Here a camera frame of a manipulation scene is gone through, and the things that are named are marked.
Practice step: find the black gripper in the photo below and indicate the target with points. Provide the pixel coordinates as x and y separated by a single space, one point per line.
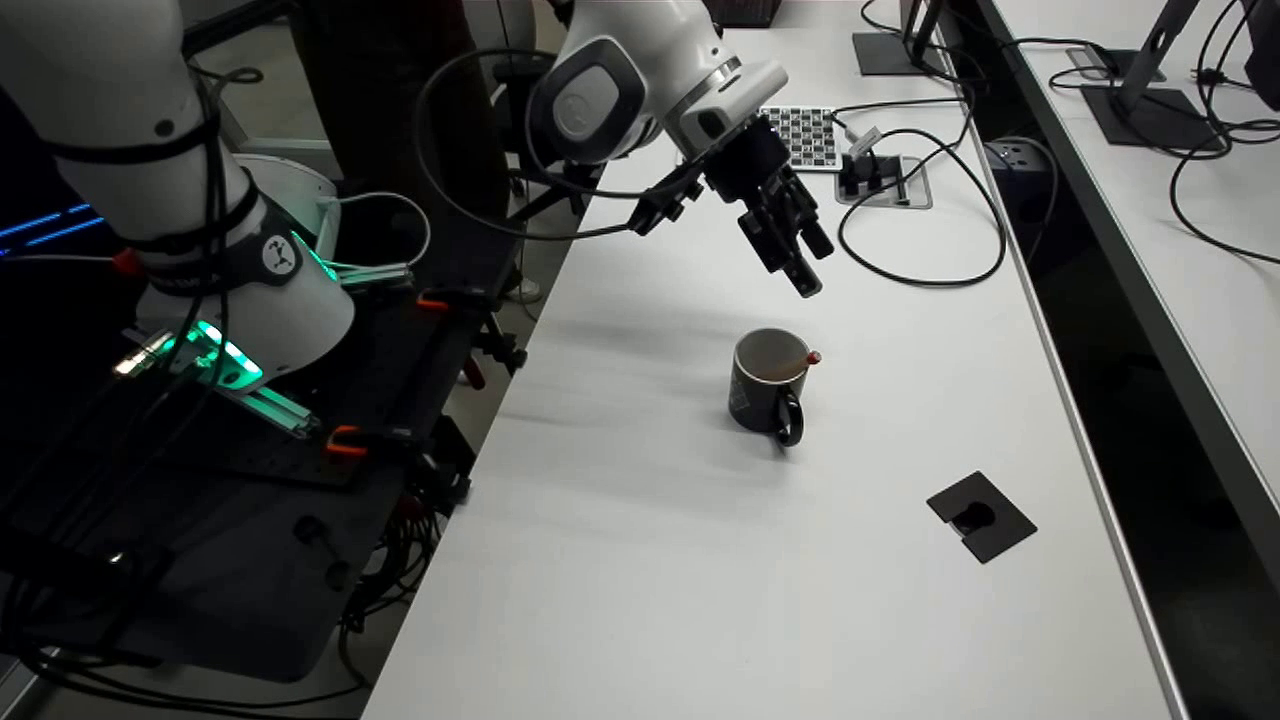
760 172

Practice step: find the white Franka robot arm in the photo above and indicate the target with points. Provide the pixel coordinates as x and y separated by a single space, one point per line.
121 107

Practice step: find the black mug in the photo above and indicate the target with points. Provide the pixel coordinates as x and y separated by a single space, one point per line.
760 403

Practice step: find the silver laptop with black keys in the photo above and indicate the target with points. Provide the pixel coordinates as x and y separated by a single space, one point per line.
802 136

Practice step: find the black monitor stand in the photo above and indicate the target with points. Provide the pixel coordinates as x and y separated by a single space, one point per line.
1146 115
891 52

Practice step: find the black square table plate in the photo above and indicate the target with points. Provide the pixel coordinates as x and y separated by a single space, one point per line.
980 518

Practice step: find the person in dark trousers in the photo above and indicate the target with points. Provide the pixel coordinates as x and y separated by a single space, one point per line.
387 107

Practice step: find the wrist mounted camera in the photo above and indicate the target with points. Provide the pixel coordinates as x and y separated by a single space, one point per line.
665 203

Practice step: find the black table divider rail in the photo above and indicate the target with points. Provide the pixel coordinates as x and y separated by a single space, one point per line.
1065 264

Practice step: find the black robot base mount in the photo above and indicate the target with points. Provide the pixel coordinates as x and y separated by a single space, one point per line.
240 560

